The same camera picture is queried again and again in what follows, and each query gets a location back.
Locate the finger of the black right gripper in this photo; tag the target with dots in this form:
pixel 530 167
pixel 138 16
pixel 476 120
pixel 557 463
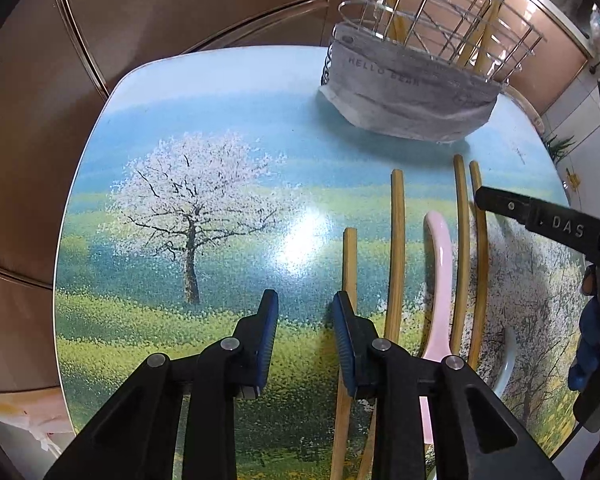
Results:
pixel 566 226

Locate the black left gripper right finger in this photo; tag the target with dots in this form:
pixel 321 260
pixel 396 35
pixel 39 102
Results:
pixel 475 435

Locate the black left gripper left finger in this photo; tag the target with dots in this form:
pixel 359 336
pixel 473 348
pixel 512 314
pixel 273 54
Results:
pixel 133 435

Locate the short-looking bamboo chopstick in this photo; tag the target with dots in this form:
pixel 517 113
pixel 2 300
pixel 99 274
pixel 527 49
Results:
pixel 349 284

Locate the bamboo chopstick pair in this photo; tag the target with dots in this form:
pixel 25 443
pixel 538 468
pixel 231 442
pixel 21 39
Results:
pixel 479 320

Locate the pink ceramic spoon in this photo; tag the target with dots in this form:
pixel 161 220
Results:
pixel 438 342

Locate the light blue ceramic spoon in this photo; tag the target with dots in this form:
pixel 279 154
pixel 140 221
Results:
pixel 508 363

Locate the long bamboo chopstick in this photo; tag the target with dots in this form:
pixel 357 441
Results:
pixel 393 315

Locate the blue white gloved hand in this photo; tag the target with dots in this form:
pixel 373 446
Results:
pixel 584 372

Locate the paper scrap on floor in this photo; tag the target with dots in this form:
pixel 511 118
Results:
pixel 42 413

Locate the green potted plant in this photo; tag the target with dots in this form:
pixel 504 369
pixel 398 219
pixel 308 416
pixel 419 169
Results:
pixel 558 147

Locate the grey wrap on holder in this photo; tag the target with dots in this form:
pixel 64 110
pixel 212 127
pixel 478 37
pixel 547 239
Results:
pixel 400 91

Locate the landscape print table mat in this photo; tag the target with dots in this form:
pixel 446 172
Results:
pixel 211 177

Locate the wire utensil holder basket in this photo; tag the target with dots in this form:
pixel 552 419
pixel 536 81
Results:
pixel 440 28

